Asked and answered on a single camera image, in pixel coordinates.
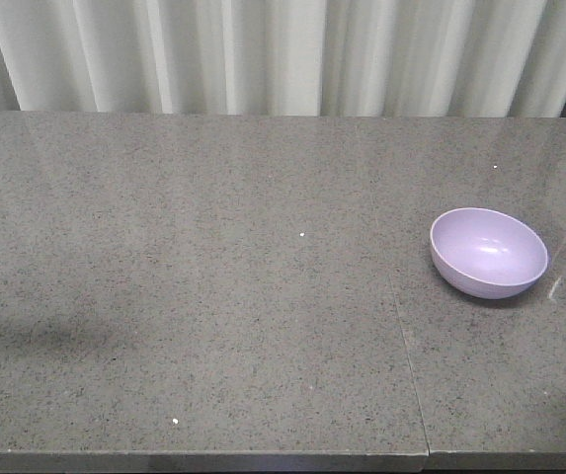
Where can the purple plastic bowl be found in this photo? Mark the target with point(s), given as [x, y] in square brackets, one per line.
[486, 253]

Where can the white curtain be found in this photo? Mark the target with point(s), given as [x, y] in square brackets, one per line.
[285, 58]

